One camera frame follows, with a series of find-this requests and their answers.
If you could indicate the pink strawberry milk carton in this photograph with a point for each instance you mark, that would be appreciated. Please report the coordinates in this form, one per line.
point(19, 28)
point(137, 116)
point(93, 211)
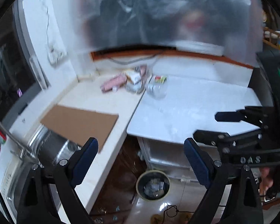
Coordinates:
point(115, 82)

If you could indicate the dark window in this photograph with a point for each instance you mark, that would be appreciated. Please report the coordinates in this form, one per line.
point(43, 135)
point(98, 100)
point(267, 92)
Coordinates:
point(18, 84)

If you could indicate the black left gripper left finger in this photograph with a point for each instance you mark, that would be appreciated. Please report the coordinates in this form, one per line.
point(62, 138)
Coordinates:
point(72, 174)

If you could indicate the white wall power socket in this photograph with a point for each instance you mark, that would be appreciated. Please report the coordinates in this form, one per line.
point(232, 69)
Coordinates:
point(55, 55)

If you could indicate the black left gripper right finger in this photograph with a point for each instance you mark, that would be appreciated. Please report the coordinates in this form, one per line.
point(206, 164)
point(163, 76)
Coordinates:
point(213, 178)

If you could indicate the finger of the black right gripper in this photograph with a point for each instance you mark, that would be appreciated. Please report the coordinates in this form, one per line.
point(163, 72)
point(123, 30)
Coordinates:
point(210, 137)
point(247, 115)

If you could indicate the brown cardboard sheet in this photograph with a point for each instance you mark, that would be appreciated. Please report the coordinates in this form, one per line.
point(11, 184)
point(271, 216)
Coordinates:
point(79, 125)

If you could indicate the rose gold white box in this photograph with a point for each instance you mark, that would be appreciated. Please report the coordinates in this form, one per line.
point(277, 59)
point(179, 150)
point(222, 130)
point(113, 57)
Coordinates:
point(137, 88)

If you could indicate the strawberry green snack wrapper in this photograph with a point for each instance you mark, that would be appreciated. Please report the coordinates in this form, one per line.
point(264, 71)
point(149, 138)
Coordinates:
point(160, 79)

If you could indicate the clear bottle with label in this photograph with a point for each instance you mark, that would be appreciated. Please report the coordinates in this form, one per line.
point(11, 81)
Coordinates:
point(156, 90)

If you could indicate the yellow white carton box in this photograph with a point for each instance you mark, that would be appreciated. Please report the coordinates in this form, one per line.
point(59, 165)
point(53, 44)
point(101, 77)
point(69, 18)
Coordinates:
point(133, 76)

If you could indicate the round trash bin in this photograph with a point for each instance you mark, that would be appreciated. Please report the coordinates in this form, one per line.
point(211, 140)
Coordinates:
point(153, 185)

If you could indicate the person right hand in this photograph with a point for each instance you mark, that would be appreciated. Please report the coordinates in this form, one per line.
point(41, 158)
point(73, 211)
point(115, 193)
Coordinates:
point(267, 181)

